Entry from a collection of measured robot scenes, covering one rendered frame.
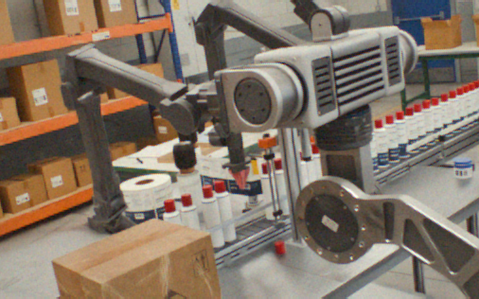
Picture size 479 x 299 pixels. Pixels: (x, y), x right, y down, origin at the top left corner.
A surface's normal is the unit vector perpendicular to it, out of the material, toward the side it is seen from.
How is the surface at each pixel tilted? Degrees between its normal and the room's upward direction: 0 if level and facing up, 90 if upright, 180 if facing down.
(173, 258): 90
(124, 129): 90
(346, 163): 90
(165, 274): 90
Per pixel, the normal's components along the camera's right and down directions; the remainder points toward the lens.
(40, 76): 0.73, 0.03
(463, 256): -0.64, 0.27
